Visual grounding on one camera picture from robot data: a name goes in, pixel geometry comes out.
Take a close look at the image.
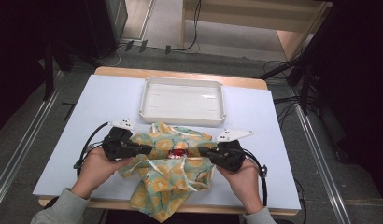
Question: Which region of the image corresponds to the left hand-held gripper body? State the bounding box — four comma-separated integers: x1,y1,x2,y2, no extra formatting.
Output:
102,118,141,161

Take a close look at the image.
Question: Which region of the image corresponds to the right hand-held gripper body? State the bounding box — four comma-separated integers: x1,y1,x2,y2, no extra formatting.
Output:
211,129,254,173

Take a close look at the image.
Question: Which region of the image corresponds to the red round can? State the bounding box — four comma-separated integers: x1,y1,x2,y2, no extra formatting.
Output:
167,148,190,160

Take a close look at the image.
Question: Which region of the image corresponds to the orange-print green drawstring bag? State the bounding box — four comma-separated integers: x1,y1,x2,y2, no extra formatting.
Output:
119,120,218,223

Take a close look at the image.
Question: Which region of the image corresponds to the white plastic tray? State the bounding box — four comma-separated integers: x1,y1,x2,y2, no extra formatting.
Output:
138,77,227,127

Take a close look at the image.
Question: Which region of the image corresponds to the person's left hand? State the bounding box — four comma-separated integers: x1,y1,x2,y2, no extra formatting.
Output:
70,147,135,200

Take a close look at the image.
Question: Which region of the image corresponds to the person's right hand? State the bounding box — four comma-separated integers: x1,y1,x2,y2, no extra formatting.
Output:
216,158,264,215

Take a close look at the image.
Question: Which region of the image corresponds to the white table mat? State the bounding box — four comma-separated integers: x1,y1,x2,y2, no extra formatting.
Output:
33,74,302,211

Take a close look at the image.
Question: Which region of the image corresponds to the wooden table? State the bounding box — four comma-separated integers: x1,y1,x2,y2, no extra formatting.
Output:
38,65,300,217

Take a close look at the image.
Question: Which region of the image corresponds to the black metal stand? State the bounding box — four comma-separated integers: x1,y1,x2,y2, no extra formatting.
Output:
43,40,97,101
253,0,337,116

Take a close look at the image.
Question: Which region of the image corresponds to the black cabinet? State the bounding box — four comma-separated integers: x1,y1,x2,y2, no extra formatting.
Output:
83,0,129,59

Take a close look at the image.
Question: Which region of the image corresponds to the light wooden shelf unit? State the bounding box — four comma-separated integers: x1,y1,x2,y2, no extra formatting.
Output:
179,0,333,62

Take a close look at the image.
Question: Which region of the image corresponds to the left hand-held gripper black cable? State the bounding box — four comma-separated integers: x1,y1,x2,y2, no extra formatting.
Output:
73,121,110,179

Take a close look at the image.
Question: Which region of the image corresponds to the hand-held gripper black cable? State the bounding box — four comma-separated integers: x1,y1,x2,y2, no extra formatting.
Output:
73,121,110,179
242,148,269,207

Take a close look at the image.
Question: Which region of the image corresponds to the right hand-held gripper black cable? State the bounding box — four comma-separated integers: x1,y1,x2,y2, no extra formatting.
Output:
242,148,269,207

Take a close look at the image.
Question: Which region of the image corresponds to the bundle of black floor cables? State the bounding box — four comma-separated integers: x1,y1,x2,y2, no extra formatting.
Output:
262,59,319,129

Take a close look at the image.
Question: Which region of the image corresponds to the thin black cable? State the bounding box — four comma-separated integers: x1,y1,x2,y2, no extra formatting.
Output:
293,178,307,224

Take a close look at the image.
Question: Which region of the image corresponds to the white floor cable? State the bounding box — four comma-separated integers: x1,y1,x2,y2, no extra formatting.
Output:
92,45,127,68

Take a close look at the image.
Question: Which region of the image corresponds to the metal floor rail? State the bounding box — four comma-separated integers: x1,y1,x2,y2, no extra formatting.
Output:
287,87,352,224
0,71,64,216

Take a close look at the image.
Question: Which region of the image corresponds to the black hanging cable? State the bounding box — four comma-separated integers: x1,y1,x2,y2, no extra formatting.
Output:
172,0,203,53

